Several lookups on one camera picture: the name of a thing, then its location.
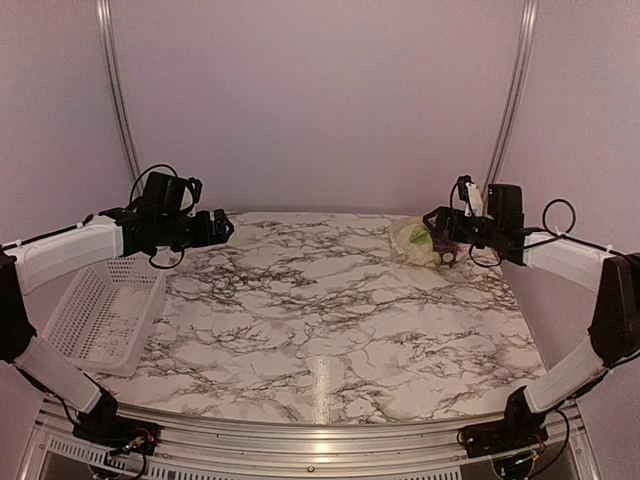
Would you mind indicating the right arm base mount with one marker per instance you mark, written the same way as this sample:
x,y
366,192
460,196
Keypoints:
x,y
496,437

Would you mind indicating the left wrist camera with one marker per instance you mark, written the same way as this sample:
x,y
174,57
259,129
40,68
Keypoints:
x,y
191,195

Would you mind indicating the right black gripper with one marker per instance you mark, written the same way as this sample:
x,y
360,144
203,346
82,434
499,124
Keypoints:
x,y
444,214

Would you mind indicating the purple fake grape bunch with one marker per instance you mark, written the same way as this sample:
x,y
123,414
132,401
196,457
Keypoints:
x,y
445,252

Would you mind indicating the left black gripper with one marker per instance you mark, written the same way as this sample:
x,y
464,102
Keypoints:
x,y
204,236

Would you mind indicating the aluminium corner post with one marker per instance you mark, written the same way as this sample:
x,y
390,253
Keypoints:
x,y
519,74
108,41

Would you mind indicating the white fake cauliflower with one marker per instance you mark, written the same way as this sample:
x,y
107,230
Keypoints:
x,y
411,241

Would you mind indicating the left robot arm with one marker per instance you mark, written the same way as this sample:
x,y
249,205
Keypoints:
x,y
164,215

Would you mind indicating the white perforated plastic basket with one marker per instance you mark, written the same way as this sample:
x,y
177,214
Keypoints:
x,y
106,314

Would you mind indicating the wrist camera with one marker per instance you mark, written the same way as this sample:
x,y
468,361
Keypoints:
x,y
191,195
470,195

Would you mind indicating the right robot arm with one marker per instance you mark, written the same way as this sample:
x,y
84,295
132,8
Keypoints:
x,y
596,286

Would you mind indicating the clear zip top bag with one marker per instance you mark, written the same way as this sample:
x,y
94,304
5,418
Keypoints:
x,y
413,242

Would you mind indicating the right aluminium corner post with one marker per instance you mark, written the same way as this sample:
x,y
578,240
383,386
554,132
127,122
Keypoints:
x,y
519,74

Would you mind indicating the aluminium front rail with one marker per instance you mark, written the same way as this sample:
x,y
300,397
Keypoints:
x,y
191,447

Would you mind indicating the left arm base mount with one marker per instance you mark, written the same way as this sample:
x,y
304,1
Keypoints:
x,y
122,435

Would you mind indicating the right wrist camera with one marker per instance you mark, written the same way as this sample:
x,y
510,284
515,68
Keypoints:
x,y
470,195

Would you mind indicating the left aluminium corner post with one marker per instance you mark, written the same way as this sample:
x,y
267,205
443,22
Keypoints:
x,y
108,41

